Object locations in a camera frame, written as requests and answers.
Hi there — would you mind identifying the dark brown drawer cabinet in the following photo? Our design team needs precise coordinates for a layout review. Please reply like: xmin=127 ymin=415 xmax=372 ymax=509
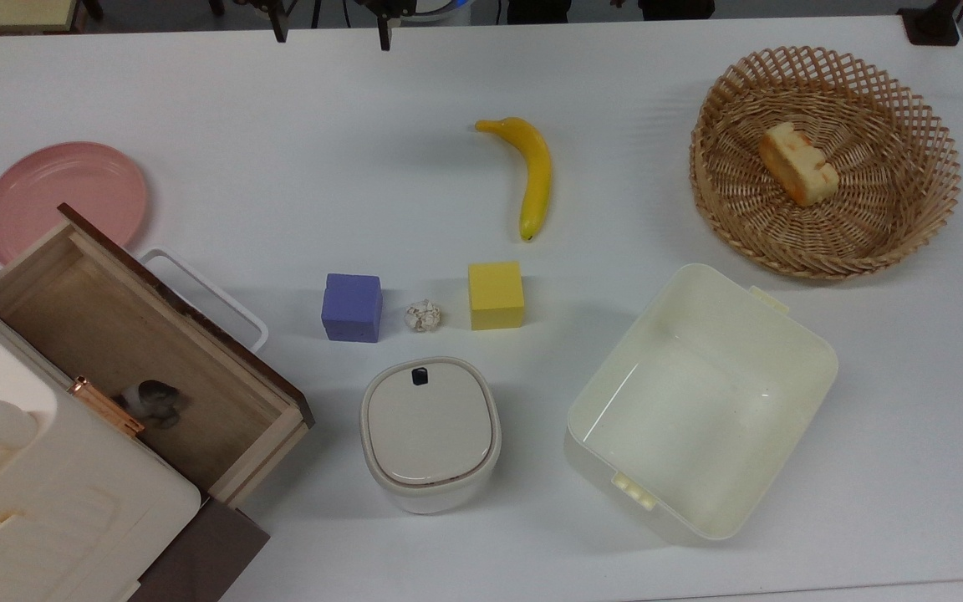
xmin=129 ymin=497 xmax=271 ymax=602

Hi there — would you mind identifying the yellow cube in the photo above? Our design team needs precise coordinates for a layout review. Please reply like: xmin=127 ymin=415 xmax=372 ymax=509
xmin=468 ymin=262 xmax=526 ymax=331

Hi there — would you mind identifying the black tripod leg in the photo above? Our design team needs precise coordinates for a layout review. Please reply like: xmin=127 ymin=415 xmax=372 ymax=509
xmin=254 ymin=0 xmax=291 ymax=44
xmin=367 ymin=0 xmax=405 ymax=52

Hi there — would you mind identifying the yellow toy banana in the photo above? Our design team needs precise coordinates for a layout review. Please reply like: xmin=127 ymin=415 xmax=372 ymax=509
xmin=475 ymin=117 xmax=552 ymax=242

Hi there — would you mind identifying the woven wicker basket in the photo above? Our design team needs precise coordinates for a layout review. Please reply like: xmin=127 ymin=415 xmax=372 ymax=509
xmin=690 ymin=46 xmax=961 ymax=281

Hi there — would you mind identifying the small white crumpled stone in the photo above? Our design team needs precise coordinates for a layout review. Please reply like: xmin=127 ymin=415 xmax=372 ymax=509
xmin=405 ymin=300 xmax=442 ymax=334

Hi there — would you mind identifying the wooden drawer with white handle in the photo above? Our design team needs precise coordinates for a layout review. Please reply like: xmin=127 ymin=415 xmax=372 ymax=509
xmin=0 ymin=203 xmax=316 ymax=508

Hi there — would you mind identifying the small beige lidded bin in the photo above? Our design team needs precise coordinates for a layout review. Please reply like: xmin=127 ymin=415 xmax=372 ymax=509
xmin=359 ymin=356 xmax=502 ymax=515

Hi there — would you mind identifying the purple cube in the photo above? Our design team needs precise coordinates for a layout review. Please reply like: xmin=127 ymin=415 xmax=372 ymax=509
xmin=321 ymin=273 xmax=384 ymax=344

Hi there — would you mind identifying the light wooden side table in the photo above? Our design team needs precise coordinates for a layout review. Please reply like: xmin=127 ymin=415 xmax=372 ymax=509
xmin=0 ymin=0 xmax=86 ymax=35

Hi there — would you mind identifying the cream plastic open container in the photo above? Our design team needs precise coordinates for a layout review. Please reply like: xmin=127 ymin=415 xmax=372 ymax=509
xmin=565 ymin=263 xmax=839 ymax=545

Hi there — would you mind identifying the toy cake slice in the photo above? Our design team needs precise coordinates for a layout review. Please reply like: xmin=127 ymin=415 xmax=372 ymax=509
xmin=759 ymin=122 xmax=840 ymax=208

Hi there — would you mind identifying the panda toy figure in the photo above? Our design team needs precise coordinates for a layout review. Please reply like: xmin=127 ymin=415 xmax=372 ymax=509
xmin=118 ymin=379 xmax=191 ymax=431

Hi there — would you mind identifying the pink plate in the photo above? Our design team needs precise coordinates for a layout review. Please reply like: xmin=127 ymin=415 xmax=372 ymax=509
xmin=0 ymin=141 xmax=149 ymax=267

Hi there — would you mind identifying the black stand base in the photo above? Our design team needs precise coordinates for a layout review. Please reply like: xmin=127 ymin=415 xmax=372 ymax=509
xmin=898 ymin=0 xmax=963 ymax=47

